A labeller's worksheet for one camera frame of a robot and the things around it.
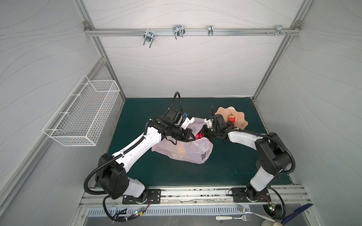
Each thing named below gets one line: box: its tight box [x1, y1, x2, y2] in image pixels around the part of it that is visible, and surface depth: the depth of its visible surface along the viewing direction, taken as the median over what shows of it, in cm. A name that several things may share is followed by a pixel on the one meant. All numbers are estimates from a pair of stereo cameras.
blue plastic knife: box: [281, 203, 314, 226], surface depth 70 cm
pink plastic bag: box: [151, 117, 214, 165], surface depth 77 cm
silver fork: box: [237, 203, 276, 223], surface depth 70 cm
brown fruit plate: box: [214, 106, 249, 130], surface depth 107 cm
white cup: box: [260, 219, 284, 226], surface depth 67 cm
